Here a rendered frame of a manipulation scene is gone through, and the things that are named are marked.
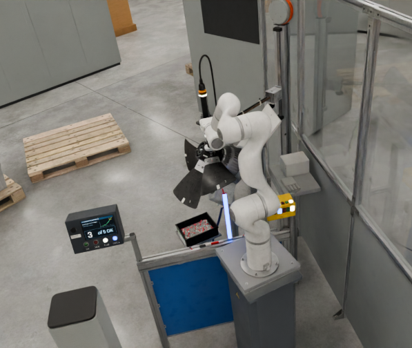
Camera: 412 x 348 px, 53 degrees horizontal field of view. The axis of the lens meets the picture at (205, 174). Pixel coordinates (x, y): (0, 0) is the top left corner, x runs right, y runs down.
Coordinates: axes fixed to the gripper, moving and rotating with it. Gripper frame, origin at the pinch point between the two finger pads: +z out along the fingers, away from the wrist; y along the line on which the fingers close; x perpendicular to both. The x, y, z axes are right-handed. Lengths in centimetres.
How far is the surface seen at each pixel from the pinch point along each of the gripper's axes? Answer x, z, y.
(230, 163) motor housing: -34.8, 0.2, 10.7
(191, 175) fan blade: -41.4, 5.7, -13.7
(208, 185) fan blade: -32.9, -19.6, -6.7
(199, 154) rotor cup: -28.0, 7.4, -6.8
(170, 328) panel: -128, -37, -47
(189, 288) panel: -95, -37, -29
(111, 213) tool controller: -23, -40, -59
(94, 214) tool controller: -23, -38, -68
